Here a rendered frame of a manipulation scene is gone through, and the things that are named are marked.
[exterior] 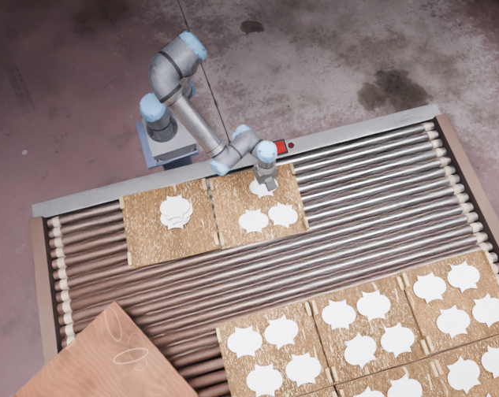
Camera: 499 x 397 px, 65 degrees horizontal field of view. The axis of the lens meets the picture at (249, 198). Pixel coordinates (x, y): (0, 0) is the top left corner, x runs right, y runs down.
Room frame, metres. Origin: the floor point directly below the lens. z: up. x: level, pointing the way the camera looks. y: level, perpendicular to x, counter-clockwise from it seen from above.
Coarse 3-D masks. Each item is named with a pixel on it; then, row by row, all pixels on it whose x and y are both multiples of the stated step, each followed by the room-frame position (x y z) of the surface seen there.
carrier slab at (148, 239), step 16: (144, 192) 0.61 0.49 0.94; (160, 192) 0.61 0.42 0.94; (176, 192) 0.61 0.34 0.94; (192, 192) 0.61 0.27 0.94; (208, 192) 0.61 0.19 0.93; (128, 208) 0.53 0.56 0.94; (144, 208) 0.53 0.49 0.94; (208, 208) 0.53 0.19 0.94; (128, 224) 0.45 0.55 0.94; (144, 224) 0.45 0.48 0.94; (160, 224) 0.45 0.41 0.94; (192, 224) 0.45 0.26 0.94; (208, 224) 0.45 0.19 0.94; (128, 240) 0.38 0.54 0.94; (144, 240) 0.38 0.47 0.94; (160, 240) 0.38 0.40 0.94; (176, 240) 0.38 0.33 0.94; (192, 240) 0.38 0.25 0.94; (208, 240) 0.38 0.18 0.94; (144, 256) 0.30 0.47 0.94; (160, 256) 0.30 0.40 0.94; (176, 256) 0.31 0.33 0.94
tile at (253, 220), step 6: (246, 210) 0.52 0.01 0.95; (258, 210) 0.52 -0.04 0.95; (246, 216) 0.49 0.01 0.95; (252, 216) 0.49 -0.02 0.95; (258, 216) 0.49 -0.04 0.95; (264, 216) 0.49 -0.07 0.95; (240, 222) 0.46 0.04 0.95; (246, 222) 0.46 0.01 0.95; (252, 222) 0.46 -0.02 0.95; (258, 222) 0.46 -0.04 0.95; (264, 222) 0.46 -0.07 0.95; (246, 228) 0.43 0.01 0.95; (252, 228) 0.43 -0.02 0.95; (258, 228) 0.43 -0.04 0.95
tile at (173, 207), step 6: (168, 198) 0.56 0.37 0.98; (174, 198) 0.56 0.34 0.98; (180, 198) 0.56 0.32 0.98; (162, 204) 0.53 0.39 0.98; (168, 204) 0.54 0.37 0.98; (174, 204) 0.54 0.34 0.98; (180, 204) 0.54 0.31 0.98; (186, 204) 0.54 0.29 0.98; (162, 210) 0.51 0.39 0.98; (168, 210) 0.51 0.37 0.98; (174, 210) 0.51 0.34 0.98; (180, 210) 0.51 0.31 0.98; (186, 210) 0.51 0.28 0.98; (168, 216) 0.48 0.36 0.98; (174, 216) 0.48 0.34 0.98; (180, 216) 0.48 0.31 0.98
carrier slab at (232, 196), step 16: (224, 176) 0.69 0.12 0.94; (240, 176) 0.69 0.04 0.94; (288, 176) 0.69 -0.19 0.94; (224, 192) 0.61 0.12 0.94; (240, 192) 0.61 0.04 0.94; (288, 192) 0.61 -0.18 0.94; (224, 208) 0.53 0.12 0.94; (240, 208) 0.53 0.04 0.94; (256, 208) 0.53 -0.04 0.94; (224, 224) 0.45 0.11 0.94; (272, 224) 0.45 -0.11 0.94; (240, 240) 0.38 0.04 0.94; (256, 240) 0.38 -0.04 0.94
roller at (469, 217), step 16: (432, 224) 0.46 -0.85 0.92; (448, 224) 0.46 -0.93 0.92; (384, 240) 0.39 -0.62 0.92; (400, 240) 0.39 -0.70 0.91; (320, 256) 0.31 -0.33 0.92; (336, 256) 0.31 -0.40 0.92; (272, 272) 0.24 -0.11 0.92; (288, 272) 0.24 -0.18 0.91; (208, 288) 0.17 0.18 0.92; (224, 288) 0.17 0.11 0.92; (144, 304) 0.10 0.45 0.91; (160, 304) 0.10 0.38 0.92; (176, 304) 0.10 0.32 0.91; (64, 336) -0.04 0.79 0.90
